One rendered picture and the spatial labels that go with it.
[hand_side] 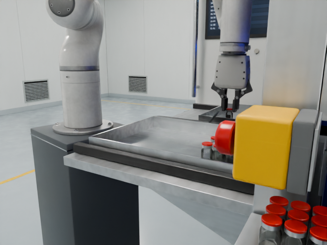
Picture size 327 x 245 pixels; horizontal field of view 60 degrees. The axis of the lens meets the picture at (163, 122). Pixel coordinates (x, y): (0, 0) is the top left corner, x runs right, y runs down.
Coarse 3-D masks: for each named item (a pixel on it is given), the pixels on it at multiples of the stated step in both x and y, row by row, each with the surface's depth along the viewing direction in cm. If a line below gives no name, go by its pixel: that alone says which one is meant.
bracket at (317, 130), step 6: (318, 120) 28; (318, 126) 26; (318, 132) 25; (318, 138) 29; (312, 150) 25; (312, 156) 26; (312, 162) 26; (312, 168) 26; (312, 174) 26; (312, 180) 28
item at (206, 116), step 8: (232, 104) 106; (240, 104) 104; (208, 112) 91; (224, 112) 105; (240, 112) 105; (200, 120) 85; (208, 120) 84; (216, 120) 83; (224, 120) 81; (232, 120) 80; (320, 136) 70
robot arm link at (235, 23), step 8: (224, 0) 80; (232, 0) 78; (240, 0) 77; (248, 0) 78; (224, 8) 80; (232, 8) 78; (240, 8) 78; (248, 8) 78; (224, 16) 80; (232, 16) 79; (240, 16) 78; (248, 16) 79; (224, 24) 81; (232, 24) 79; (240, 24) 79; (248, 24) 80; (224, 32) 81; (232, 32) 79; (240, 32) 79; (248, 32) 80; (224, 40) 81; (232, 40) 80; (240, 40) 80; (248, 40) 81
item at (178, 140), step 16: (128, 128) 74; (144, 128) 80; (160, 128) 82; (176, 128) 80; (192, 128) 78; (208, 128) 75; (96, 144) 61; (112, 144) 59; (128, 144) 57; (144, 144) 68; (160, 144) 68; (176, 144) 68; (192, 144) 68; (176, 160) 52; (192, 160) 50; (208, 160) 48
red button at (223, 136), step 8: (224, 128) 32; (232, 128) 31; (216, 136) 32; (224, 136) 31; (232, 136) 31; (216, 144) 32; (224, 144) 31; (232, 144) 32; (224, 152) 32; (232, 152) 32
